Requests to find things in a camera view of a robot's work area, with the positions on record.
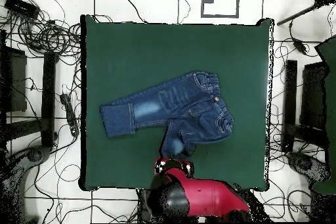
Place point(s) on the blue denim jeans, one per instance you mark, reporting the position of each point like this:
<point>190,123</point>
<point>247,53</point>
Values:
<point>183,103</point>

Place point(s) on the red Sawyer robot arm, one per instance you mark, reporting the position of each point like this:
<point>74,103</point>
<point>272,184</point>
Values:
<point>204,195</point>

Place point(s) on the dark flat panel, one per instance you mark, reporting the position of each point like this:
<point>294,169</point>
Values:
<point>313,95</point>
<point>17,84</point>

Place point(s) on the dark green table cloth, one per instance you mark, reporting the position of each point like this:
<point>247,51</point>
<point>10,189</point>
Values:
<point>157,50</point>

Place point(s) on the black power strip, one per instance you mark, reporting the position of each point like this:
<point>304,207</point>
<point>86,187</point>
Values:
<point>69,115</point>

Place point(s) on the black stand bar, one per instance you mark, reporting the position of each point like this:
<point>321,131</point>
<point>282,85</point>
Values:
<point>48,98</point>
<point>290,103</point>

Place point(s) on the grey stand base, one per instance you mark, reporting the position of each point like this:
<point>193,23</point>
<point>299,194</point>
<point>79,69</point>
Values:
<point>305,165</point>
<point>34,155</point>

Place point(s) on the small black power adapter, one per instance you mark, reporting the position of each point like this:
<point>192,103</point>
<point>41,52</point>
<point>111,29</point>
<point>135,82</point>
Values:
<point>300,45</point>

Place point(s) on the black stand with rod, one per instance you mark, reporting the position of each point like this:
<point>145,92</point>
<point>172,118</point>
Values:
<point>296,13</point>

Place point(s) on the black adapter box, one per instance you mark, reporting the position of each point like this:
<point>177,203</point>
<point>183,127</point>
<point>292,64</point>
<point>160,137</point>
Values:
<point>22,7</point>

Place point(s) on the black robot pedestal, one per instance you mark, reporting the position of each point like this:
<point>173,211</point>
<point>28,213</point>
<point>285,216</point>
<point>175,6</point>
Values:
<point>143,205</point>

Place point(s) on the grey floor hatch frame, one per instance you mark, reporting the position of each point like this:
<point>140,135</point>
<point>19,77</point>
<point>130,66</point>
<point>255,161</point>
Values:
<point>220,15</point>

